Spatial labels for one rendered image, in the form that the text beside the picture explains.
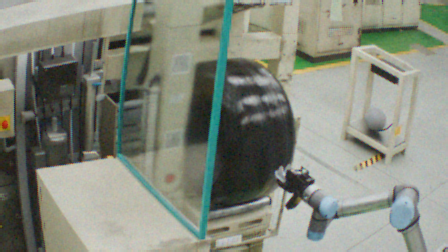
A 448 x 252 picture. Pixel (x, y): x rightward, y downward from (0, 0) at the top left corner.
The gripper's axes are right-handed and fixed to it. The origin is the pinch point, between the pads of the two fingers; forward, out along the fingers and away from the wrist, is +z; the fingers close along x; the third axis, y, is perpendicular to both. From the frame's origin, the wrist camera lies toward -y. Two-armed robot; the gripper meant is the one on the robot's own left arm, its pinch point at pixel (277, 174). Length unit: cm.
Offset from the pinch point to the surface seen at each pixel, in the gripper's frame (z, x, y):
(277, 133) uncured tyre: 3.3, 0.8, 15.3
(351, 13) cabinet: 353, -376, -55
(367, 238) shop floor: 59, -143, -112
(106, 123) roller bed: 69, 39, -4
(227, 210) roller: 13.3, 10.7, -20.9
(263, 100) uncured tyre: 10.4, 3.7, 25.5
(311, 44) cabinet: 348, -312, -92
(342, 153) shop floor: 172, -209, -112
